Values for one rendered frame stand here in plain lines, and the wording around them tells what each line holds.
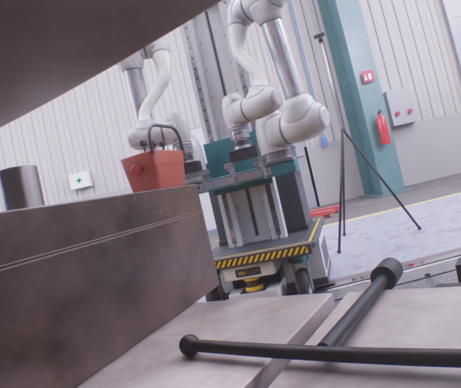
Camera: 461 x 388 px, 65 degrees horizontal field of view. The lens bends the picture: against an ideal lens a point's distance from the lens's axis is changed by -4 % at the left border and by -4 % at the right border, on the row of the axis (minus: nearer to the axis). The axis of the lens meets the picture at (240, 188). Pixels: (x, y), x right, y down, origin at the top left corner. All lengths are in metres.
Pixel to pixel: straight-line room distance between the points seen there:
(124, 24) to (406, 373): 0.60
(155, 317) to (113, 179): 6.88
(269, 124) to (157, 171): 0.84
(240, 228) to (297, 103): 0.81
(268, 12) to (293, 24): 6.36
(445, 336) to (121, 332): 0.69
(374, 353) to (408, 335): 0.13
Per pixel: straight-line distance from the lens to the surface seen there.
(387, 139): 6.63
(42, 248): 0.84
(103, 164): 7.97
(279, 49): 1.86
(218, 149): 2.13
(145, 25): 0.50
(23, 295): 0.81
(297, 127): 1.81
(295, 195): 2.24
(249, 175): 1.92
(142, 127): 1.78
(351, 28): 7.20
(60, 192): 8.30
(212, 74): 2.30
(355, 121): 7.77
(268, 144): 1.90
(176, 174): 1.29
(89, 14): 0.46
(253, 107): 1.60
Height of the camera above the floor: 0.62
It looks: 1 degrees up
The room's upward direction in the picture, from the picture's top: 13 degrees counter-clockwise
